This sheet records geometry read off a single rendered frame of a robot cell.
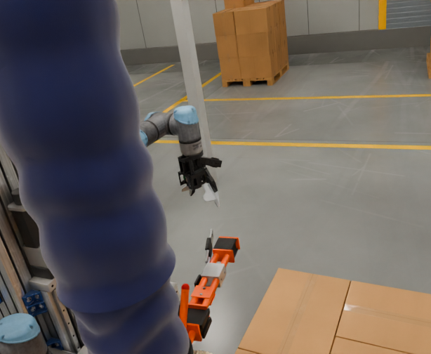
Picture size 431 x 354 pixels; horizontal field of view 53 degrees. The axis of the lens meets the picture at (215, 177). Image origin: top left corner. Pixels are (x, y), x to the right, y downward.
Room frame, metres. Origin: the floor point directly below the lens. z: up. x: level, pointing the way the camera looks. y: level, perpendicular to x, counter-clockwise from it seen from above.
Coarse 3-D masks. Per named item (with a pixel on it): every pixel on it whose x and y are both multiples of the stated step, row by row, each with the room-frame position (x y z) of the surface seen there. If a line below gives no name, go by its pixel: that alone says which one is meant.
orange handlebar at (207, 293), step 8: (216, 256) 1.23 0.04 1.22; (224, 256) 1.23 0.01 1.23; (200, 280) 1.12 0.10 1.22; (216, 280) 1.11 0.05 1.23; (200, 288) 1.07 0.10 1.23; (208, 288) 1.07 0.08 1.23; (216, 288) 1.08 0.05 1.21; (192, 296) 1.04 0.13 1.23; (200, 296) 1.04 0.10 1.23; (208, 296) 1.03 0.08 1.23; (208, 304) 1.01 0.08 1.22; (192, 336) 0.89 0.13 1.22
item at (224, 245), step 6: (222, 240) 1.30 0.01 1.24; (228, 240) 1.29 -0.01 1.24; (234, 240) 1.29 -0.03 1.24; (216, 246) 1.27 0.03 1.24; (222, 246) 1.27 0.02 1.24; (228, 246) 1.26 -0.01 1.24; (234, 246) 1.29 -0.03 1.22; (216, 252) 1.25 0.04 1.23; (222, 252) 1.24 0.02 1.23; (228, 252) 1.23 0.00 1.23; (234, 252) 1.28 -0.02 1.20; (222, 258) 1.24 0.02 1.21
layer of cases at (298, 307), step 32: (288, 288) 1.80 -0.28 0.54; (320, 288) 1.76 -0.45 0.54; (352, 288) 1.72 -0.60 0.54; (384, 288) 1.68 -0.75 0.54; (256, 320) 1.61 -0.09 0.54; (288, 320) 1.57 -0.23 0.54; (320, 320) 1.54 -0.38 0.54; (352, 320) 1.51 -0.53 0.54; (384, 320) 1.48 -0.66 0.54; (416, 320) 1.45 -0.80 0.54; (256, 352) 1.42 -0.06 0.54; (288, 352) 1.39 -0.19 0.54; (320, 352) 1.36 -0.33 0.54; (352, 352) 1.33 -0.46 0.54; (384, 352) 1.31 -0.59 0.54; (416, 352) 1.28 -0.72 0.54
